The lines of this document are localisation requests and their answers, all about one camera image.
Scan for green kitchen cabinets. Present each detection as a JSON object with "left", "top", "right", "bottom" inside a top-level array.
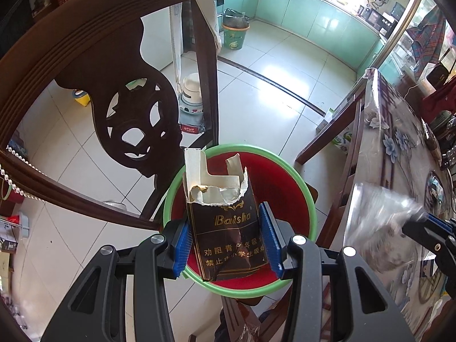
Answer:
[{"left": 215, "top": 0, "right": 382, "bottom": 72}]

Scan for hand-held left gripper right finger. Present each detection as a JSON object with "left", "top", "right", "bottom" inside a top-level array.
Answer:
[{"left": 258, "top": 202, "right": 416, "bottom": 342}]

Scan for grey power strip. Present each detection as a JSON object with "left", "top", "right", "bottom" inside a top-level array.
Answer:
[{"left": 0, "top": 211, "right": 33, "bottom": 240}]

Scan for torn brown cigarette pack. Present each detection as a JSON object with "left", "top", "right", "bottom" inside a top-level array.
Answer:
[{"left": 182, "top": 148, "right": 268, "bottom": 281}]

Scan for white electric cooker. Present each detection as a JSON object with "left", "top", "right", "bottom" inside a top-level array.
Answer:
[{"left": 177, "top": 72, "right": 205, "bottom": 115}]

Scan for cream cloth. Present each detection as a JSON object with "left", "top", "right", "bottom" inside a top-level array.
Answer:
[{"left": 183, "top": 0, "right": 223, "bottom": 50}]

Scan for pale bag red label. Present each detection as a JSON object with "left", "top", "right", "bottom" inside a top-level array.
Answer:
[{"left": 178, "top": 109, "right": 207, "bottom": 135}]

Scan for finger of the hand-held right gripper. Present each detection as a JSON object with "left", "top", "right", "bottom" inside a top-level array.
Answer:
[{"left": 402, "top": 212, "right": 456, "bottom": 255}]

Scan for plaid cloth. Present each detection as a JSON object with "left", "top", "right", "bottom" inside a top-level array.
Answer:
[{"left": 406, "top": 7, "right": 447, "bottom": 79}]

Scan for black handbag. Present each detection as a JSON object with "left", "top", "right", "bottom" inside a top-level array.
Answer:
[{"left": 426, "top": 60, "right": 451, "bottom": 86}]

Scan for red bin green rim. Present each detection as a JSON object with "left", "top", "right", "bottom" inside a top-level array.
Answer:
[{"left": 162, "top": 143, "right": 317, "bottom": 299}]

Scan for green and white tissue box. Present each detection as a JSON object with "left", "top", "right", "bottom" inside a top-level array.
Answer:
[{"left": 333, "top": 132, "right": 353, "bottom": 155}]

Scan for white refrigerator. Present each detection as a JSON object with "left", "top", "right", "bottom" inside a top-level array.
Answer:
[{"left": 140, "top": 2, "right": 196, "bottom": 75}]

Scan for clear plastic bag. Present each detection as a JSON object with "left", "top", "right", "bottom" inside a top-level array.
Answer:
[{"left": 344, "top": 182, "right": 426, "bottom": 282}]

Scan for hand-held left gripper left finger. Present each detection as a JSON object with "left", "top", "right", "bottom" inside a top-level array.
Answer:
[{"left": 41, "top": 221, "right": 193, "bottom": 342}]

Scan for white bead string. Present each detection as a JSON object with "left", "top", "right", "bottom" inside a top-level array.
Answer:
[{"left": 0, "top": 139, "right": 50, "bottom": 200}]

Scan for carved dark wooden chair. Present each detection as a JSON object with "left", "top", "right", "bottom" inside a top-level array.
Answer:
[{"left": 0, "top": 0, "right": 319, "bottom": 342}]

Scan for wooden table floral cover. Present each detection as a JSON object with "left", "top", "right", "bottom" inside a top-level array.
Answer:
[{"left": 295, "top": 68, "right": 456, "bottom": 342}]

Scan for black countertop appliance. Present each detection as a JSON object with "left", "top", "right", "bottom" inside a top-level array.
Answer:
[{"left": 363, "top": 4, "right": 384, "bottom": 25}]

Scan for green kitchen waste bin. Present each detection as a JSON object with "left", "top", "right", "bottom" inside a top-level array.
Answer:
[{"left": 221, "top": 7, "right": 251, "bottom": 51}]

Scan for red garment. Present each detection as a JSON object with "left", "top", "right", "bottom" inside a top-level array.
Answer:
[{"left": 422, "top": 78, "right": 456, "bottom": 129}]

